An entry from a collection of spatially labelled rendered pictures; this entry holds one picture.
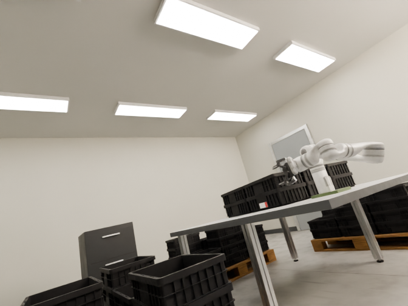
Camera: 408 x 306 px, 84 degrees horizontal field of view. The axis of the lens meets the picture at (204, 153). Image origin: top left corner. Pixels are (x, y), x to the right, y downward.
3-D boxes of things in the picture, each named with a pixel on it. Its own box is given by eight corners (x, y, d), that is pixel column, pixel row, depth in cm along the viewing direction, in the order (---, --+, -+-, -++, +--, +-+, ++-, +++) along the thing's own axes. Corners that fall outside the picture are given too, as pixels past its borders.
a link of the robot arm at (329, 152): (332, 156, 98) (354, 156, 103) (324, 139, 102) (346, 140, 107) (320, 163, 104) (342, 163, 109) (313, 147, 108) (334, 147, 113)
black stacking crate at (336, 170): (353, 173, 199) (347, 160, 202) (331, 178, 185) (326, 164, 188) (316, 183, 233) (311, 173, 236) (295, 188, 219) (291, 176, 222)
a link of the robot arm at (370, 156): (388, 164, 113) (342, 161, 137) (389, 144, 113) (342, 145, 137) (376, 164, 110) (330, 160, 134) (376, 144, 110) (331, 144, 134)
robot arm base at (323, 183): (336, 189, 147) (326, 164, 152) (329, 191, 142) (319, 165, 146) (323, 192, 154) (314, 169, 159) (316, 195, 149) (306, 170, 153)
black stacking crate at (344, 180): (358, 185, 196) (353, 172, 199) (337, 190, 182) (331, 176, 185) (320, 194, 230) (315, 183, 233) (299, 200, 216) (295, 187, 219)
